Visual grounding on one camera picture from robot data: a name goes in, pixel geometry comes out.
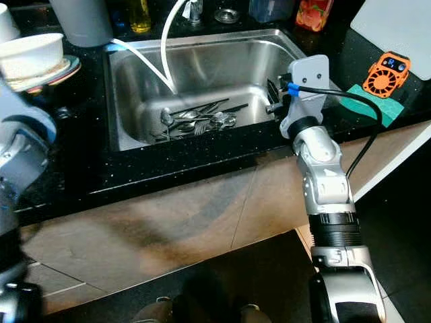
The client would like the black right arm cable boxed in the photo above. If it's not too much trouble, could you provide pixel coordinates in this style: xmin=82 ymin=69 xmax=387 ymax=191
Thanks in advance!
xmin=288 ymin=82 xmax=383 ymax=179

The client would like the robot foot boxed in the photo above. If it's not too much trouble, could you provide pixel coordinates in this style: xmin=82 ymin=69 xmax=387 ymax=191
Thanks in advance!
xmin=131 ymin=303 xmax=170 ymax=323
xmin=231 ymin=304 xmax=265 ymax=323

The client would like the green sponge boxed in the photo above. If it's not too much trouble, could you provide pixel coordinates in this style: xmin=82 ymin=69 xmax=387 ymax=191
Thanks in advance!
xmin=337 ymin=84 xmax=405 ymax=129

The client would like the white bowl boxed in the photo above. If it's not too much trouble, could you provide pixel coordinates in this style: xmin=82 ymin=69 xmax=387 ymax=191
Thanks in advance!
xmin=0 ymin=32 xmax=67 ymax=83

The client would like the yellow oil bottle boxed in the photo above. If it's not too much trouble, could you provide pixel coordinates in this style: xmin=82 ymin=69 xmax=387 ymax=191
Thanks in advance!
xmin=128 ymin=0 xmax=152 ymax=34

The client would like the white cutting board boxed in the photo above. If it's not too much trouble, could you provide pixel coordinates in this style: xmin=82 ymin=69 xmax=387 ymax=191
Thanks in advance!
xmin=350 ymin=0 xmax=431 ymax=63

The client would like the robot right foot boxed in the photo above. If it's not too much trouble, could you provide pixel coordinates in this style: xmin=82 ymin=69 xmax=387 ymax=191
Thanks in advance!
xmin=231 ymin=304 xmax=265 ymax=323

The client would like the white cup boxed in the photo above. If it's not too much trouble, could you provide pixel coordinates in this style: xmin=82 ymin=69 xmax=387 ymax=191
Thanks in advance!
xmin=0 ymin=3 xmax=22 ymax=42

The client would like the red fruit print packet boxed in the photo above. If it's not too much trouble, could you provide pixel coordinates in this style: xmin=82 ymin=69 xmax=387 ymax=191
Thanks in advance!
xmin=295 ymin=0 xmax=335 ymax=32

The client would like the orange handheld fan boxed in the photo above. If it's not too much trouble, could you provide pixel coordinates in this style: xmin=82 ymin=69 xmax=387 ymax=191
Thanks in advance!
xmin=362 ymin=52 xmax=411 ymax=100

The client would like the floral patterned plate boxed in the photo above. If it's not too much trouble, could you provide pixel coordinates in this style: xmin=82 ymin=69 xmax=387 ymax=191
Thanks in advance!
xmin=13 ymin=59 xmax=73 ymax=87

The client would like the metal fork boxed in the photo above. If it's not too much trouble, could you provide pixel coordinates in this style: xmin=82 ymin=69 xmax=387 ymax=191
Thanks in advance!
xmin=178 ymin=124 xmax=220 ymax=142

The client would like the light blue plate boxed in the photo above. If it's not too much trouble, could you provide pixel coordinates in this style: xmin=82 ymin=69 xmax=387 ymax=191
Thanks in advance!
xmin=27 ymin=55 xmax=82 ymax=89

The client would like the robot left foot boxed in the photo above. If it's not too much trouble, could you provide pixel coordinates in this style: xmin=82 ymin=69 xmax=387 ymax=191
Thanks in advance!
xmin=131 ymin=303 xmax=170 ymax=323

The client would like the round metal sink plug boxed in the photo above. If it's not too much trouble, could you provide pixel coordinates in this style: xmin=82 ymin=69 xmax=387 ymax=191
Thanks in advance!
xmin=213 ymin=7 xmax=240 ymax=24

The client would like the grey plastic canister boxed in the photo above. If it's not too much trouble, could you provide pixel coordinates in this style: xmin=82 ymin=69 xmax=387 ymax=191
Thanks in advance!
xmin=48 ymin=0 xmax=114 ymax=48

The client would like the stainless steel sink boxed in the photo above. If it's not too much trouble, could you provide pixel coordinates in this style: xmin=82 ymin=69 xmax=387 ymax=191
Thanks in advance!
xmin=106 ymin=28 xmax=307 ymax=152

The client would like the beige brown cabinet front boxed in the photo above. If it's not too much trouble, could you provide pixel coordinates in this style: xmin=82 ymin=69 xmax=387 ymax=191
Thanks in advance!
xmin=17 ymin=118 xmax=431 ymax=317

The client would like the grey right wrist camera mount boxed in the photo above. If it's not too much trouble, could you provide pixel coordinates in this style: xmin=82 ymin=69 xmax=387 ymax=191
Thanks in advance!
xmin=279 ymin=55 xmax=331 ymax=132

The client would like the chrome faucet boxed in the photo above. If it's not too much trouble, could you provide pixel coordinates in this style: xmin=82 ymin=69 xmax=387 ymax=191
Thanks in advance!
xmin=182 ymin=0 xmax=206 ymax=24

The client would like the black chopstick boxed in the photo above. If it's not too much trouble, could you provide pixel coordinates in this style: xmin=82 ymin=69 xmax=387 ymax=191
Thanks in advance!
xmin=184 ymin=99 xmax=230 ymax=116
xmin=202 ymin=103 xmax=251 ymax=116

